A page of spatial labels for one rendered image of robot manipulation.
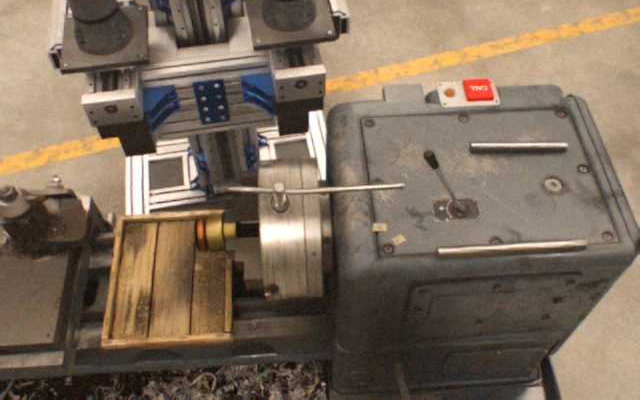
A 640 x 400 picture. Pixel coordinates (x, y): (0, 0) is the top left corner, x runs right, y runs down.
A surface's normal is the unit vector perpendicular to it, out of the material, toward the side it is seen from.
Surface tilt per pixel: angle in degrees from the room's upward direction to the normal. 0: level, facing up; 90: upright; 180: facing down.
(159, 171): 0
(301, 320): 0
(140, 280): 0
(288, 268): 63
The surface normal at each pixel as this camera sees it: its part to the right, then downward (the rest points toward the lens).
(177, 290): 0.00, -0.57
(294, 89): 0.18, 0.81
